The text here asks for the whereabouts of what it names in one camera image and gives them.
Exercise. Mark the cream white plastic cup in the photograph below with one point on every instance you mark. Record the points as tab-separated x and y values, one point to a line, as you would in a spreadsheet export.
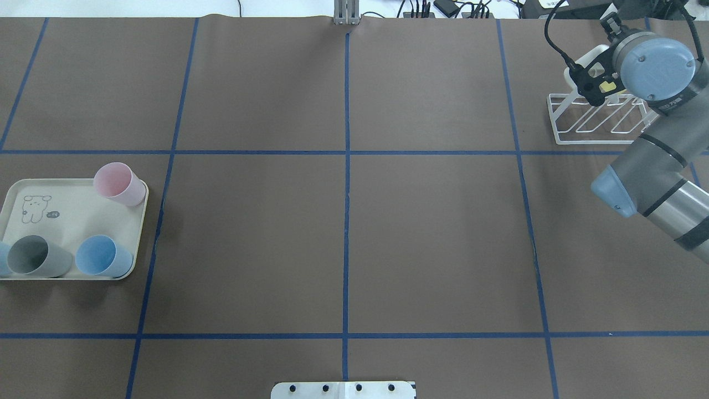
600	71

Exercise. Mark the light blue cup front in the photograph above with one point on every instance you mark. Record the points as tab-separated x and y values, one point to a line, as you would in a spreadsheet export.
102	256

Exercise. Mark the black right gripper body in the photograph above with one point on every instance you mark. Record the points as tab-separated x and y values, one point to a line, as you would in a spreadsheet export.
611	25

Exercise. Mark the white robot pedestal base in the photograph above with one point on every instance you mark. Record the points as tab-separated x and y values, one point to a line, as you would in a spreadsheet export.
345	389

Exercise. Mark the aluminium frame post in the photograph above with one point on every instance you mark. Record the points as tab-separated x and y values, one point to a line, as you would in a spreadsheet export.
346	12

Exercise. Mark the light blue cup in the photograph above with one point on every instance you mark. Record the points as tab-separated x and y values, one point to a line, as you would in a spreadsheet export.
102	256
4	266

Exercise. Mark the white wire cup rack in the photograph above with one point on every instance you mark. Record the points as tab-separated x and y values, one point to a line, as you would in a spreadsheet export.
621	118

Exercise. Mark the pink plastic cup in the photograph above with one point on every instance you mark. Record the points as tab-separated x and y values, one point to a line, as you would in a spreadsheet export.
117	182

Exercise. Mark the cream serving tray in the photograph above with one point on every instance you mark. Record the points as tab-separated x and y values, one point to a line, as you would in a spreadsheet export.
67	211

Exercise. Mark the grey plastic cup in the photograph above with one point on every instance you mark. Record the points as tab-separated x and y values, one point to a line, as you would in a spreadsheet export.
34	256

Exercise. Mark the light blue cup back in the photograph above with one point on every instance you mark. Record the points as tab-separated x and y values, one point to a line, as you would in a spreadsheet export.
4	266

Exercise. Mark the yellow plastic cup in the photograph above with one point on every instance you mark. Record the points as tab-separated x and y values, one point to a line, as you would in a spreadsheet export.
607	86

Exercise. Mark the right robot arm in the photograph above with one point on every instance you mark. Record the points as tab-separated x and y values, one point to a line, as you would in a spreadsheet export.
646	179

